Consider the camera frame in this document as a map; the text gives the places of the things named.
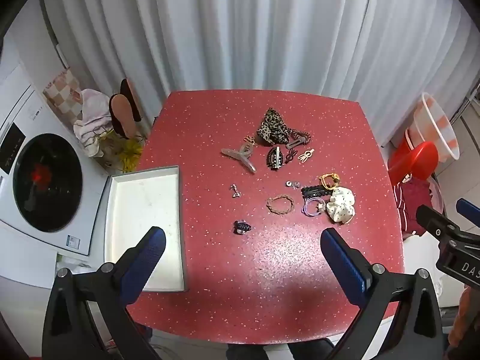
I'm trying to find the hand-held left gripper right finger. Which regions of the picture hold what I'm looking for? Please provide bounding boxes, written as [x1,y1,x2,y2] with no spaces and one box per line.
[320,227,447,360]

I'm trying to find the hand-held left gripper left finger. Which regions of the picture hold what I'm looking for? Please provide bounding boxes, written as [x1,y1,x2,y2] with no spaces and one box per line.
[42,226,167,360]

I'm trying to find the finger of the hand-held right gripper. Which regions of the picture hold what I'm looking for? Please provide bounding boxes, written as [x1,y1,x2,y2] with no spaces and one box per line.
[415,204,480,250]
[455,199,480,229]

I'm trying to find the white tray box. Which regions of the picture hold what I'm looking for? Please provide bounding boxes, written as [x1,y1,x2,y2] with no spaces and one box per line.
[103,164,188,293]

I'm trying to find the white polka dot scrunchie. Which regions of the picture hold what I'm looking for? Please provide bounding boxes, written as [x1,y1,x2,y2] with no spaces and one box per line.
[324,187,356,226]

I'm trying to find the yellow flower hair tie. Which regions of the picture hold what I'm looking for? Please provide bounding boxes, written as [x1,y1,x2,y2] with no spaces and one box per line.
[319,172,341,190]

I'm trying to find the braided brown bracelet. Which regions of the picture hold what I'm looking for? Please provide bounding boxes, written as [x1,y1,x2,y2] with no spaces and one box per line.
[266,194,294,216]

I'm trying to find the person's right forearm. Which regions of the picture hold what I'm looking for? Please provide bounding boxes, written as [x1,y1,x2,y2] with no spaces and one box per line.
[448,285,480,349]

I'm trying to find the dark red cloth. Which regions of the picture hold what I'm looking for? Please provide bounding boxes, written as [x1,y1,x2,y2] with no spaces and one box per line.
[392,176,445,239]

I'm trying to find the red plastic basin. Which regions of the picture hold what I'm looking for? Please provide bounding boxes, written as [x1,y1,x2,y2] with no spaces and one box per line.
[387,127,439,186]

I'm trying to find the black long hair clip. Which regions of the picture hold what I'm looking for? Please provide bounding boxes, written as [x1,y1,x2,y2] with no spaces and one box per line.
[301,184,334,198]

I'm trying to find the white plastic basket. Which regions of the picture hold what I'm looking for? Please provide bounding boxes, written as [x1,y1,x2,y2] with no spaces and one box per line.
[407,92,461,162]

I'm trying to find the white washing machine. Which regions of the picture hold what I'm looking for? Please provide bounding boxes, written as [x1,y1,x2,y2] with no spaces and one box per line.
[0,62,113,257]

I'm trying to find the black rhinestone barrette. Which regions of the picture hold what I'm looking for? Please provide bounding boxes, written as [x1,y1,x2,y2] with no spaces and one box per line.
[267,146,286,170]

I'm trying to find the clear hair claw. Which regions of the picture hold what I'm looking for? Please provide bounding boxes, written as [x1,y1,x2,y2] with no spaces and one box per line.
[221,143,259,174]

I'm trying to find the leopard print scrunchie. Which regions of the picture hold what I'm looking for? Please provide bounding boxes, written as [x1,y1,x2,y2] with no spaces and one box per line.
[256,107,292,147]

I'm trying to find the pink white towel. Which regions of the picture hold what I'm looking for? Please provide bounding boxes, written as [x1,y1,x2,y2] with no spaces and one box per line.
[73,88,113,158]

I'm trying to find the checkered bag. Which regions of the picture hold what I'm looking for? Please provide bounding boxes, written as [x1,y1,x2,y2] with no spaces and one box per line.
[42,67,83,124]

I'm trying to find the white curtain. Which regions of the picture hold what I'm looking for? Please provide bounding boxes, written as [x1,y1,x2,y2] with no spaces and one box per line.
[39,0,479,147]

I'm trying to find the yellow plastic strings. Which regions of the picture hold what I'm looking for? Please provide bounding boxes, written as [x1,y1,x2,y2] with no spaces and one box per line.
[98,127,145,173]

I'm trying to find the brown spiral hair tie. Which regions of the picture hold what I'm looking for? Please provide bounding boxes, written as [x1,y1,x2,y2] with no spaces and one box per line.
[287,129,312,145]

